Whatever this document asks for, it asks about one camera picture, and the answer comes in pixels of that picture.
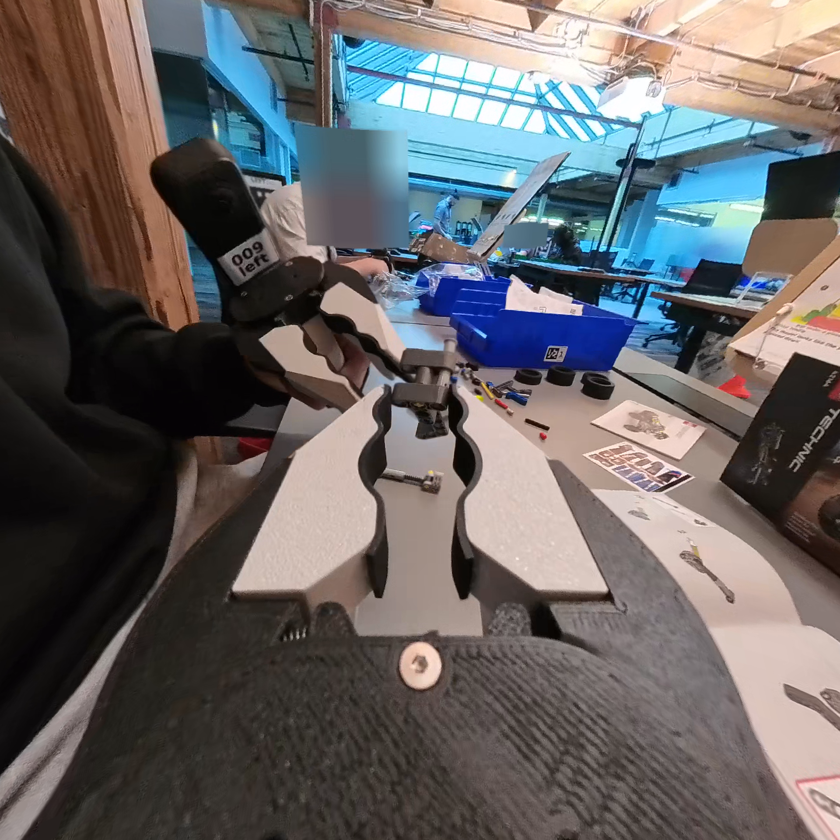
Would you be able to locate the dark grey lego arm assembly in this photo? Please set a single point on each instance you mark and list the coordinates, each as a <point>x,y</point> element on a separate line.
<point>426,397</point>

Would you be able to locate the sticker sheet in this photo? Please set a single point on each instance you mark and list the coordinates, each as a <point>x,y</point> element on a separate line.
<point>636,466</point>

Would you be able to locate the black monitor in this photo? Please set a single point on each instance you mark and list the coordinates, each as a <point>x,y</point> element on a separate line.
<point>800,187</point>

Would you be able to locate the lego shock absorber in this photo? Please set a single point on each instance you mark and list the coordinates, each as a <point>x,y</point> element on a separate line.
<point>430,482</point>

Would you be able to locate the leaning cardboard board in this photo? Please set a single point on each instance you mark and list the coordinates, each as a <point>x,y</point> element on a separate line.
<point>525,197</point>

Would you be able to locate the black lamp pole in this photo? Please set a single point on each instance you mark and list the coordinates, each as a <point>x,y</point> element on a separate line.
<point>627,190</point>

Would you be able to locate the dark lego box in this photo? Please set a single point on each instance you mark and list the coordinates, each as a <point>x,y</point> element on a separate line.
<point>774,459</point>

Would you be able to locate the closed instruction booklet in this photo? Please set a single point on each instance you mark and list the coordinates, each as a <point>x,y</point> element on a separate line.
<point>682,436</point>

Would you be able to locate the red object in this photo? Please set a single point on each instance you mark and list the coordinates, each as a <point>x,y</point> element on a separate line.
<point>253,448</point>

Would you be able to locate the person's grey garment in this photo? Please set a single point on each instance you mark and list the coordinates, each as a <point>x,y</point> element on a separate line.
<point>52,774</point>

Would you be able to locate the pile of loose lego pieces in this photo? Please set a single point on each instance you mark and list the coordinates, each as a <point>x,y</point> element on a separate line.
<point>489,387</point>

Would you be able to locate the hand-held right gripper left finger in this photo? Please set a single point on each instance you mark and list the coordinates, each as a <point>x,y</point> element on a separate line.
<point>308,512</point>

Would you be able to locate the clear plastic bags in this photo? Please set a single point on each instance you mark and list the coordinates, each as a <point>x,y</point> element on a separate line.
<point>400,285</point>

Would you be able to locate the wooden desk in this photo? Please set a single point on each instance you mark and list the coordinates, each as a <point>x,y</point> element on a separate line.
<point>709,302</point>

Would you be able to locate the black office chair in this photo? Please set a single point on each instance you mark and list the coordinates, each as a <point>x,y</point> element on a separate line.
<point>712,275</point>

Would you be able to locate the black lego tyre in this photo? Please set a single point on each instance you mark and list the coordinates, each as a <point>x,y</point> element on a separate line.
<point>602,387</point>
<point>528,376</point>
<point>584,382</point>
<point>561,375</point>

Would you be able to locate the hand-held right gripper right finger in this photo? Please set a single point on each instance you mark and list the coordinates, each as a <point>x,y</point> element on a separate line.
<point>525,512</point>

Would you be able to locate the white papers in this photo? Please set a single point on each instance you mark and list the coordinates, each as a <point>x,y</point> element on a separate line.
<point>538,298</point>

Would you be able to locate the person's left hand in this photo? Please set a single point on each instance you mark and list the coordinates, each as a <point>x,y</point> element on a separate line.
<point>358,371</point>

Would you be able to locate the open instruction booklet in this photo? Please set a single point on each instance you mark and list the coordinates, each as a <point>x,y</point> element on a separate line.
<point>741,558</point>
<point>807,328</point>

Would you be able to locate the wooden pillar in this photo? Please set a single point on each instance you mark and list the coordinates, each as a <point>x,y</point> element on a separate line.
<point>79,131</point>

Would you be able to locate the beige cardboard panel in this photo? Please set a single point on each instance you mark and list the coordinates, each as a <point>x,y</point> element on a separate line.
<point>787,246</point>

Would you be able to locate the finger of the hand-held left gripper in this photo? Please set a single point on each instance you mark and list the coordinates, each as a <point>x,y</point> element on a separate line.
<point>367,321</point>
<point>308,367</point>

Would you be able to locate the person's left forearm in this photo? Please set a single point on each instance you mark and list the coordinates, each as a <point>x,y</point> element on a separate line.
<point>197,367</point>

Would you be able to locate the white ceiling projector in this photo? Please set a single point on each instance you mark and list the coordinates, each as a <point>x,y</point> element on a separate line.
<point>630,98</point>

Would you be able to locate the blue plastic bin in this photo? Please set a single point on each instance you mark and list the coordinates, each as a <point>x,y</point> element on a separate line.
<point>453,292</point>
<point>525,334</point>

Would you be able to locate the person's black jacket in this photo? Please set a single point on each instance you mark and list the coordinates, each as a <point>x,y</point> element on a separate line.
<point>65,394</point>

